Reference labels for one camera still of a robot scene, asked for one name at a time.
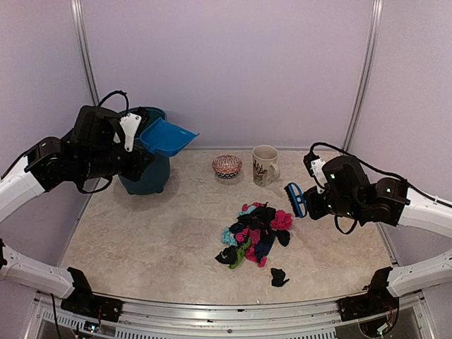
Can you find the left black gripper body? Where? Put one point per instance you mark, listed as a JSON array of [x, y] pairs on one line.
[[131, 170]]

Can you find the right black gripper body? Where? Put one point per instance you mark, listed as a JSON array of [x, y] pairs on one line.
[[318, 210]]

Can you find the blue hand brush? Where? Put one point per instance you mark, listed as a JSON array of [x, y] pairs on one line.
[[296, 199]]

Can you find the blue plastic dustpan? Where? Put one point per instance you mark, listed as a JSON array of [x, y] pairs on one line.
[[166, 139]]

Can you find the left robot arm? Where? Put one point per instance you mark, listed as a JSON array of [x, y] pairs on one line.
[[101, 144]]

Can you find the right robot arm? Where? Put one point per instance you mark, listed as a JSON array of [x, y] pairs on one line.
[[343, 190]]

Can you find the pile of coloured paper scraps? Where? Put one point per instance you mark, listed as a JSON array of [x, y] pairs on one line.
[[264, 225]]

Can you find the teal plastic waste bin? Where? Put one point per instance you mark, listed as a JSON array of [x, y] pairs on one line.
[[156, 174]]

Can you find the cream ceramic mug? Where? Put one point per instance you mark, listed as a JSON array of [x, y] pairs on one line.
[[265, 165]]

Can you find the isolated black paper scrap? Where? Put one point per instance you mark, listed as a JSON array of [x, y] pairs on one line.
[[279, 278]]

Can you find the green paper scrap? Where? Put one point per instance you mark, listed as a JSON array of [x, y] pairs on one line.
[[241, 253]]

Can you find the patterned red ceramic bowl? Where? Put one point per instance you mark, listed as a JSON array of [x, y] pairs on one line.
[[227, 166]]

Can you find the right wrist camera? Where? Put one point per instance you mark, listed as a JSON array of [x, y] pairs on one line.
[[314, 164]]

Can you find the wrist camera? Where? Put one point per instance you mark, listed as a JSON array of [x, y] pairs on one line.
[[314, 164], [133, 124]]

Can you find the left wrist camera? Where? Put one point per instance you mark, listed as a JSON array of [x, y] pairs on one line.
[[133, 124]]

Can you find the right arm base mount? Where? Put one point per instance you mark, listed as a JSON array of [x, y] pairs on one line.
[[376, 300]]

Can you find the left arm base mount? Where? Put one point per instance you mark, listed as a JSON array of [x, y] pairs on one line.
[[83, 301]]

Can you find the right aluminium frame post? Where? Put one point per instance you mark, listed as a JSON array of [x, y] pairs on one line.
[[364, 79]]

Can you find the aluminium frame post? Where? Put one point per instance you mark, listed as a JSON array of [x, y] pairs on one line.
[[364, 79], [83, 47]]

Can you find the left aluminium frame post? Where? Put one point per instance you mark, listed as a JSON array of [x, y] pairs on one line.
[[83, 47]]

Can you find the front aluminium rail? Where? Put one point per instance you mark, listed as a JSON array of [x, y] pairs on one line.
[[314, 319]]

